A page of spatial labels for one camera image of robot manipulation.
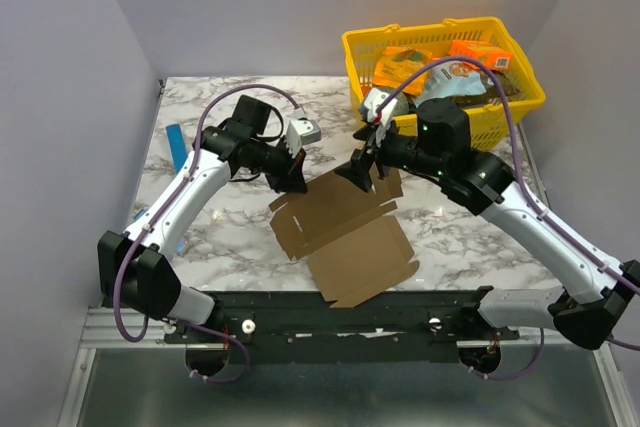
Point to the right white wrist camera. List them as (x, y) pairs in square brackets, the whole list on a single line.
[(374, 113)]

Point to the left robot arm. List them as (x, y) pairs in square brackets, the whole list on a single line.
[(134, 265)]

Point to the orange carton box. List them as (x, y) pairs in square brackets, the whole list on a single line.
[(492, 56)]

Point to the aluminium frame rail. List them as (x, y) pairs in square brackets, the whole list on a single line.
[(99, 333)]

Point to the brown cardboard box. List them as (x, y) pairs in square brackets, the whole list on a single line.
[(353, 244)]

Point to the dark brown snack bag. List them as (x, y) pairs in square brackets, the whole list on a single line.
[(505, 89)]

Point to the green round melon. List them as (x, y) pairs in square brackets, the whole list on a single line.
[(399, 106)]

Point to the small blue block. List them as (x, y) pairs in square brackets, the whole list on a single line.
[(139, 214)]

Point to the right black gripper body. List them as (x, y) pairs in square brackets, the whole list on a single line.
[(368, 156)]

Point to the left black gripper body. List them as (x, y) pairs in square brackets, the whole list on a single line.
[(276, 162)]

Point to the orange snack pouch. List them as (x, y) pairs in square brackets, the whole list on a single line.
[(397, 63)]

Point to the long blue bar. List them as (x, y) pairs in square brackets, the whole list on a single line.
[(177, 145)]

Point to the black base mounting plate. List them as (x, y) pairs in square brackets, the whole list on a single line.
[(295, 327)]

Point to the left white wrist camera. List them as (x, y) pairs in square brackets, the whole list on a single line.
[(301, 132)]

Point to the light blue snack bag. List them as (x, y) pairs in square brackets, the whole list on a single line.
[(451, 80)]

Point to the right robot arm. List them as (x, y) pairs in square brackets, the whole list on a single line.
[(595, 287)]

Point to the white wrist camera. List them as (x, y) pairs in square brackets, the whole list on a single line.
[(374, 113), (301, 132)]

